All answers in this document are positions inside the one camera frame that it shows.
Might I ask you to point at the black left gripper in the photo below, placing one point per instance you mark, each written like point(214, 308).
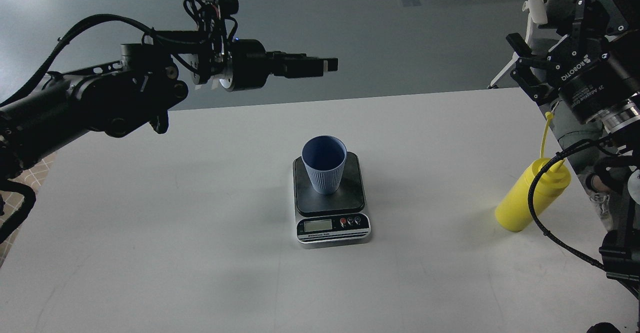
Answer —
point(248, 65)

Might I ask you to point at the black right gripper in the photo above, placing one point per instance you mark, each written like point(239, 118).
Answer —
point(594, 67)

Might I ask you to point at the blue ribbed plastic cup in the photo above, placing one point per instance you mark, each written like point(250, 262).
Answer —
point(324, 158)

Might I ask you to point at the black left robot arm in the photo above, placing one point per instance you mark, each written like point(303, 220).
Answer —
point(53, 109)

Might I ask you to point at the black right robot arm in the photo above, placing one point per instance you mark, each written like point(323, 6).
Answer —
point(620, 171)

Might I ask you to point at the digital kitchen scale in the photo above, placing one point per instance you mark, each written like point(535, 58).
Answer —
point(340, 218)

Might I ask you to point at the white office chair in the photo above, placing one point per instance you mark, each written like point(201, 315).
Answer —
point(530, 33)

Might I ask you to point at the seated person in dark clothes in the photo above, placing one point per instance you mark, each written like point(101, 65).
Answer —
point(568, 131)

